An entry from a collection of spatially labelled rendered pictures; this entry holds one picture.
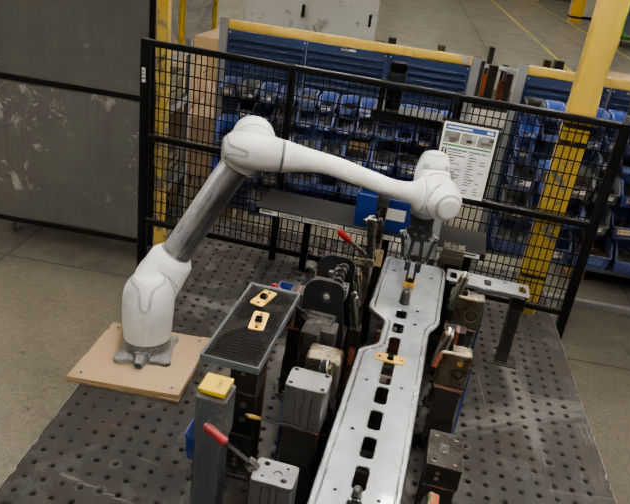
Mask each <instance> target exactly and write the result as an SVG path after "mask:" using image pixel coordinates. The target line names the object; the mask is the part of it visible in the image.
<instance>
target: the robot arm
mask: <svg viewBox="0 0 630 504"><path fill-rule="evenodd" d="M256 171H263V172H280V173H286V172H313V173H321V174H325V175H329V176H332V177H335V178H338V179H341V180H344V181H346V182H349V183H352V184H354V185H357V186H360V187H363V188H365V189H368V190H371V191H373V192H376V193H379V194H382V195H384V196H387V197H390V198H394V199H397V200H400V201H404V202H407V203H409V204H411V208H410V212H411V213H412V214H411V219H410V224H409V226H408V227H407V229H404V230H403V229H401V230H400V232H399V235H400V237H401V259H402V260H405V266H404V270H406V271H407V273H406V277H405V281H406V282H407V279H408V275H409V270H410V266H411V262H412V260H411V259H410V257H411V254H412V250H413V247H414V243H415V242H419V243H420V249H419V257H418V261H416V263H415V268H414V274H413V279H412V283H414V281H415V276H416V273H419V272H420V268H421V265H422V264H427V262H428V260H429V257H430V255H431V253H432V250H433V248H434V246H435V245H436V243H437V242H438V241H439V237H438V236H435V235H434V234H433V231H432V229H433V224H434V220H435V219H436V220H440V221H448V220H451V219H453V218H455V217H456V216H457V215H458V214H459V212H460V208H461V204H462V197H461V193H460V191H459V189H458V187H457V186H456V184H455V183H454V182H453V181H452V180H451V177H450V173H449V172H450V163H449V158H448V155H447V154H445V153H443V152H440V151H437V150H429V151H426V152H424V153H423V154H422V156H421V157H420V159H419V162H418V164H417V167H416V171H415V175H414V180H413V182H406V181H400V180H395V179H392V178H389V177H386V176H384V175H381V174H379V173H376V172H374V171H371V170H369V169H367V168H364V167H362V166H359V165H357V164H354V163H352V162H349V161H347V160H344V159H342V158H339V157H336V156H333V155H330V154H326V153H323V152H320V151H316V150H313V149H310V148H307V147H304V146H301V145H298V144H295V143H293V142H290V141H288V140H284V139H280V138H277V137H275V133H274V130H273V128H272V126H271V125H270V123H269V122H268V121H266V120H265V119H263V118H261V117H259V116H253V115H252V116H246V117H244V118H242V119H240V120H239V121H238V122H237V123H236V125H235V127H234V129H233V130H232V131H231V133H229V134H227V135H226V136H225V137H224V138H223V141H222V148H221V160H220V161H219V163H218V164H217V166H216V167H215V169H214V170H213V172H212V173H211V175H210V176H209V178H208V179H207V181H206V182H205V184H204V185H203V187H202V188H201V190H200V191H199V193H198V194H197V196H196V197H195V199H194V200H193V202H192V203H191V205H190V206H189V208H188V209H187V211H186V212H185V214H184V215H183V217H182V218H181V220H180V221H179V223H178V224H177V226H176V227H175V229H174V230H173V232H172V233H171V235H170V236H169V238H168V239H167V241H166V242H165V243H160V244H157V245H155V246H154V247H153V248H152V249H151V250H150V252H149V253H148V254H147V255H146V257H145V258H144V259H143V260H142V261H141V263H140V264H139V265H138V267H137V269H136V271H135V273H134V274H133V275H132V276H131V277H130V278H129V280H128V281H127V283H126V285H125V287H124V290H123V296H122V328H123V343H122V345H121V347H120V349H119V351H118V352H117V353H116V354H115V355H114V356H113V361H114V362H115V363H134V368H135V369H139V370H140V369H142V368H143V367H144V365H145V364H148V365H157V366H161V367H169V366H170V365H171V360H170V359H171V356H172V353H173V351H174V348H175V345H176V344H177V343H178V342H179V336H177V335H171V331H172V324H173V315H174V304H175V299H176V296H177V294H178V292H179V291H180V289H181V288H182V286H183V284H184V282H185V280H186V278H187V277H188V275H189V273H190V271H191V269H192V266H191V260H190V258H191V256H192V255H193V254H194V252H195V251H196V249H197V248H198V246H199V245H200V243H201V242H202V240H203V239H204V238H205V236H206V235H207V233H208V232H209V230H210V229H211V227H212V226H213V224H214V223H215V221H216V220H217V219H218V217H219V216H220V214H221V213H222V211H223V210H224V208H225V207H226V205H227V204H228V203H229V201H230V200H231V198H232V197H233V195H234V194H235V192H236V191H237V189H238V188H239V187H240V185H241V184H242V182H243V181H244V179H245V178H246V176H249V175H252V174H254V173H255V172H256ZM407 232H408V234H409V236H410V238H411V244H410V247H409V251H408V254H407V256H406V255H405V236H406V235H407ZM429 238H431V244H430V246H429V249H428V251H427V254H426V256H425V258H424V259H422V257H423V249H424V242H426V241H427V240H428V239H429Z"/></svg>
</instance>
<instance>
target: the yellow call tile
mask: <svg viewBox="0 0 630 504"><path fill-rule="evenodd" d="M233 383H234V379H233V378H229V377H225V376H221V375H217V374H213V373H208V374H207V375H206V377H205V378H204V380H203V381H202V383H201V384H200V386H199V387H198V392H200V393H204V394H207V395H211V396H215V397H219V398H223V399H224V398H225V397H226V395H227V394H228V392H229V390H230V389H231V387H232V385H233Z"/></svg>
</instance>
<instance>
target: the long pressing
mask: <svg viewBox="0 0 630 504"><path fill-rule="evenodd" d="M404 266H405V260H402V259H398V258H394V257H391V256H389V257H386V258H385V260H384V263H383V265H382V268H381V271H380V274H379V277H378V280H377V283H376V286H375V289H374V292H373V295H372V297H371V300H370V303H369V307H368V309H369V311H370V313H372V314H373V315H374V316H375V317H376V318H378V319H379V320H380V321H381V322H382V323H383V328H382V332H381V335H380V339H379V342H378V343H376V344H374V345H370V346H366V347H362V348H360V349H359V350H358V351H357V353H356V356H355V359H354V362H353V365H352V368H351V371H350V374H349V377H348V380H347V383H346V386H345V389H344V392H343V395H342V398H341V401H340V404H339V407H338V410H337V413H336V416H335V419H334V422H333V425H332V428H331V431H330V434H329V437H328V440H327V443H326V446H325V449H324V452H323V455H322V458H321V461H320V464H319V467H318V470H317V473H316V476H315V479H314V482H313V485H312V488H311V491H310V494H309V497H308V500H307V503H306V504H347V502H348V501H350V500H352V501H356V502H359V503H360V504H402V498H403V492H404V486H405V479H406V473H407V467H408V461H409V455H410V449H411V443H412V436H413V430H414V424H415V418H416V412H417V406H418V399H419V393H420V387H421V381H422V375H423V369H424V363H425V356H426V350H427V344H428V338H429V334H430V333H431V332H433V331H434V330H435V329H436V328H438V326H439V323H440V316H441V309H442V302H443V295H444V288H445V280H446V272H445V271H444V270H443V269H441V268H439V267H435V266H430V265H426V264H422V265H421V268H420V272H419V273H416V276H415V277H416V281H415V285H414V288H408V287H404V286H403V282H404V278H405V275H406V273H407V271H406V270H404ZM393 270H395V271H393ZM430 278H432V279H430ZM404 289H408V290H410V292H411V297H410V302H409V305H402V304H400V303H399V301H400V296H401V293H402V291H403V290H404ZM397 311H403V312H406V318H405V319H402V318H398V317H396V314H397ZM416 311H419V312H416ZM394 324H399V325H402V326H403V331H402V333H396V332H393V331H392V329H393V325H394ZM413 324H416V325H413ZM390 338H395V339H399V340H400V344H399V348H398V352H397V356H399V357H403V358H405V359H406V361H405V366H400V365H396V364H392V363H388V362H384V361H380V360H376V359H375V355H376V352H382V353H386V352H387V348H388V344H389V341H390ZM384 363H388V364H392V365H394V369H393V374H392V378H391V382H390V385H384V384H381V383H379V379H380V375H381V371H382V367H383V364H384ZM365 379H367V380H365ZM377 388H384V389H387V390H388V395H387V399H386V404H385V405H381V404H377V403H375V402H374V398H375V394H376V390H377ZM400 388H403V389H400ZM372 411H375V412H379V413H382V415H383V417H382V421H381V425H380V429H379V430H373V429H369V428H368V427H367V425H368V421H369V417H370V413H371V412H372ZM351 427H353V428H354V429H351ZM364 438H371V439H374V440H376V447H375V451H374V455H373V458H372V459H367V458H364V457H361V456H360V452H361V448H362V444H363V440H364ZM357 467H362V468H365V469H368V470H369V477H368V481H367V485H366V489H365V491H362V497H361V499H360V500H358V499H354V498H352V497H351V495H352V492H353V488H352V483H353V479H354V475H355V471H356V468H357ZM333 488H335V489H336V490H333ZM377 500H380V502H377Z"/></svg>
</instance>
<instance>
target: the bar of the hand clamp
mask: <svg viewBox="0 0 630 504"><path fill-rule="evenodd" d="M363 222H366V224H367V259H373V260H374V264H375V224H377V223H379V225H380V226H382V225H383V218H382V217H380V218H379V220H377V219H376V216H373V215H369V217H368V218H366V219H363Z"/></svg>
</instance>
